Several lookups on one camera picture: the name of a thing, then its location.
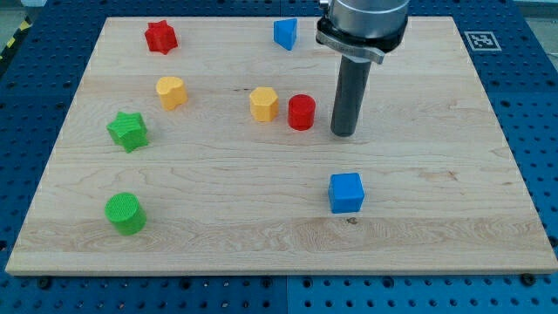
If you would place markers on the green star block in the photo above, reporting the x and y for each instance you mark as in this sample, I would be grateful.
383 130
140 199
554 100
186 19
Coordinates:
128 130

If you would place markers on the white fiducial marker tag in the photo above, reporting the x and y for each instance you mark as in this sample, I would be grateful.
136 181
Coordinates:
482 41

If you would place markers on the red star block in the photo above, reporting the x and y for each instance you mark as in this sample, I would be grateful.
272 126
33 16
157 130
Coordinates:
160 37

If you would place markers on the blue triangle block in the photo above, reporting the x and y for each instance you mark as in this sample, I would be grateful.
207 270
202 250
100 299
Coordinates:
285 33

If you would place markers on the wooden board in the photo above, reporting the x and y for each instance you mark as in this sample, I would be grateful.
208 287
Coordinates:
225 194

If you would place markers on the green cylinder block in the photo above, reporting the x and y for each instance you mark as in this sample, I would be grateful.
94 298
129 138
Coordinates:
125 213

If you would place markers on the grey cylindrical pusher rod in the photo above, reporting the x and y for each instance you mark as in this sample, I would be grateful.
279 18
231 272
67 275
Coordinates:
351 84

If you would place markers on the blue cube block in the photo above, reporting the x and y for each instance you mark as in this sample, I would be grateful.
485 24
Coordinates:
346 193

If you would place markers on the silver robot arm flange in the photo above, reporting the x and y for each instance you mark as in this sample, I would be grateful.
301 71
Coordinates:
362 30

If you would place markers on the yellow hexagon block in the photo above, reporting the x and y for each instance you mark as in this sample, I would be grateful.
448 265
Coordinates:
264 105

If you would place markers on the red cylinder block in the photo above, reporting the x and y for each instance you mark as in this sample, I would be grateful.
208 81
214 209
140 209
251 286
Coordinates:
301 112

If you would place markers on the yellow heart block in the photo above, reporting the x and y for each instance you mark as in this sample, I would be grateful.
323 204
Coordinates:
172 92

